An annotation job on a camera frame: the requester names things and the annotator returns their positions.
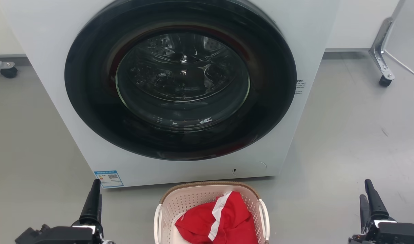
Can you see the angled silver metal stand leg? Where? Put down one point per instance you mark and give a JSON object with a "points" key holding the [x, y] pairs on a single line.
{"points": [[379, 44]]}

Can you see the blue energy label sticker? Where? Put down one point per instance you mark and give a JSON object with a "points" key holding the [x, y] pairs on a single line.
{"points": [[109, 179]]}

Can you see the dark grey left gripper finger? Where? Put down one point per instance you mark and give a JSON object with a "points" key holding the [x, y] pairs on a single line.
{"points": [[92, 206]]}

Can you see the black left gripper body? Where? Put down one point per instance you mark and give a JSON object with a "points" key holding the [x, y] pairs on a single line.
{"points": [[64, 235]]}

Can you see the white front-load washing machine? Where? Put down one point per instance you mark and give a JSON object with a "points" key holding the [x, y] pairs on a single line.
{"points": [[315, 37]]}

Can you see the flat grey metal stand leg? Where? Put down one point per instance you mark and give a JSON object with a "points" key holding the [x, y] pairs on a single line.
{"points": [[1, 64]]}

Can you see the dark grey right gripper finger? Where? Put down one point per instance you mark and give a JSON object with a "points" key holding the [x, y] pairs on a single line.
{"points": [[375, 203], [364, 211]]}

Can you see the black caster wheel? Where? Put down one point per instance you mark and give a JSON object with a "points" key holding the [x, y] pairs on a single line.
{"points": [[9, 72], [384, 81]]}

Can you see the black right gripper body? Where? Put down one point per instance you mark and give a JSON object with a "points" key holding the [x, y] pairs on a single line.
{"points": [[396, 234]]}

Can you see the black round glass washer door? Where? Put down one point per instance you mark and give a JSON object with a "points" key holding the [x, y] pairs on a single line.
{"points": [[91, 101]]}

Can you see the red garment with white stripe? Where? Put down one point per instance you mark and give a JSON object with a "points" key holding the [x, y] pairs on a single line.
{"points": [[234, 217]]}

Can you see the beige perforated plastic laundry basket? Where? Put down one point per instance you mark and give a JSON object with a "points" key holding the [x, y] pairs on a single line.
{"points": [[193, 200]]}

